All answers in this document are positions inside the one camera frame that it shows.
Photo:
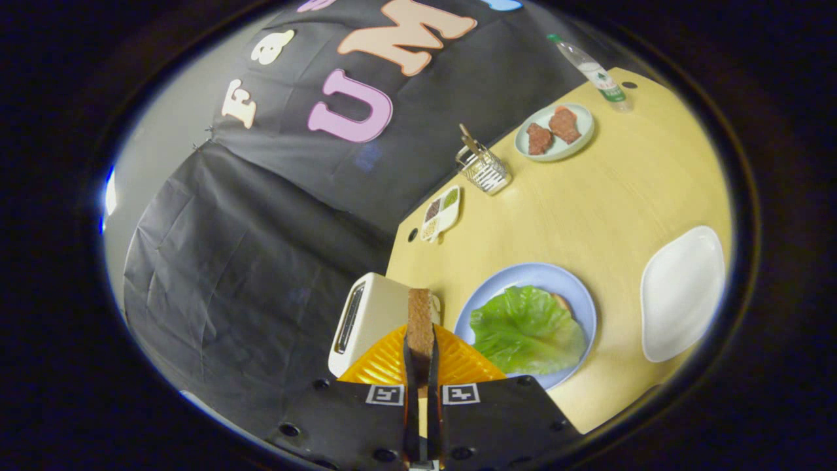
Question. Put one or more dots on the white toaster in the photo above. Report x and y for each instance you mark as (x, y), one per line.
(379, 314)

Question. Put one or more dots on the green lettuce leaf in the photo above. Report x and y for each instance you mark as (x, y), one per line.
(526, 330)

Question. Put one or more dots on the blue plate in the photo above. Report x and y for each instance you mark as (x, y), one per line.
(523, 275)

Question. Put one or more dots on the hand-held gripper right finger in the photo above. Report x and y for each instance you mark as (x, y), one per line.
(433, 418)

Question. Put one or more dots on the clear plastic water bottle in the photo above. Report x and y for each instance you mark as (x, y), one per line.
(598, 75)

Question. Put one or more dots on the pale green plate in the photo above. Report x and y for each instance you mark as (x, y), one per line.
(585, 124)

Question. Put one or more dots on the white plate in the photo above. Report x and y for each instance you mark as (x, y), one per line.
(683, 294)

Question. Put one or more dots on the brown bread slice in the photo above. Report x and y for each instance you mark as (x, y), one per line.
(420, 327)

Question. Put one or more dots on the black backdrop cloth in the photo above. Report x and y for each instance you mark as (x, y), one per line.
(248, 261)

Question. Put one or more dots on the wooden chopsticks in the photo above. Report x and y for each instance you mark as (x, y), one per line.
(469, 139)

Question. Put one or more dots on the reddish brown meat patty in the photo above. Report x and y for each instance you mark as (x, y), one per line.
(564, 124)

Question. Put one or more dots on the white condiment tray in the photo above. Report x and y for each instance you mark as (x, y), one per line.
(440, 214)

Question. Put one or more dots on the bread slice with ham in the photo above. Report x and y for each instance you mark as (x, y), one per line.
(563, 304)

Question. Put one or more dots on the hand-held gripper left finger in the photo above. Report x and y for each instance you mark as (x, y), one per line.
(410, 418)

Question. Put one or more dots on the dark brown meat patty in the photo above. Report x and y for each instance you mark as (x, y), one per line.
(539, 139)

